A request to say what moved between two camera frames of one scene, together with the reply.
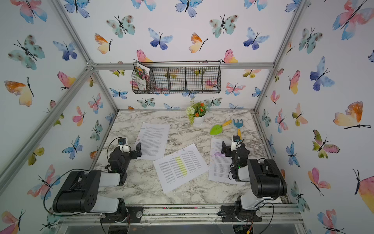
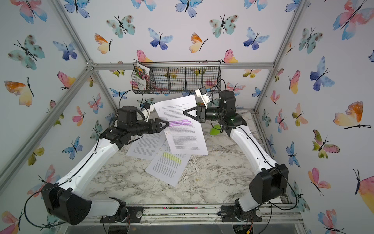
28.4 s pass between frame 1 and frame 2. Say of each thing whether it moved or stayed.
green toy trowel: stayed
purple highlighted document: moved
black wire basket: stayed
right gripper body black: moved
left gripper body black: moved
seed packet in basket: stayed
